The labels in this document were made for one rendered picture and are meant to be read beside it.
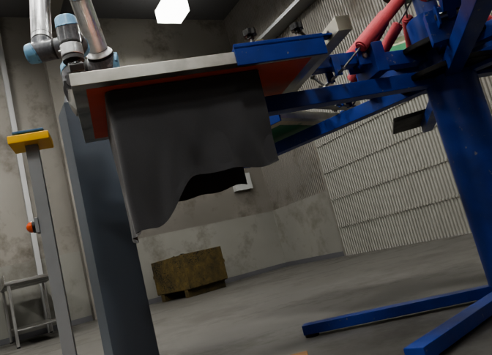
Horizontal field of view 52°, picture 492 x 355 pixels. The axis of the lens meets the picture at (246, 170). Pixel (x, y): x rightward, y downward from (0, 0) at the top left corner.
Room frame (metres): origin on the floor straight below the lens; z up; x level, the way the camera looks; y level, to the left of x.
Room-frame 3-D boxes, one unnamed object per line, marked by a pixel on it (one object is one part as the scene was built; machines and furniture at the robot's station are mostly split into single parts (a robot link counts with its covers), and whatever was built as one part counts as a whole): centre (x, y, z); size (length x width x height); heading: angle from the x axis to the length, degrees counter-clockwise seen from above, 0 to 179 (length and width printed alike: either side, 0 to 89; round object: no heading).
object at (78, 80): (1.71, 0.12, 0.97); 0.79 x 0.58 x 0.04; 106
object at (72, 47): (1.63, 0.48, 1.20); 0.08 x 0.08 x 0.05
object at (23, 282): (6.69, 3.15, 0.42); 1.64 x 0.62 x 0.85; 30
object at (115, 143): (1.63, 0.40, 0.74); 0.45 x 0.03 x 0.43; 16
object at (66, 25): (1.63, 0.48, 1.28); 0.09 x 0.08 x 0.11; 4
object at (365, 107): (2.44, -0.45, 0.90); 1.24 x 0.06 x 0.06; 46
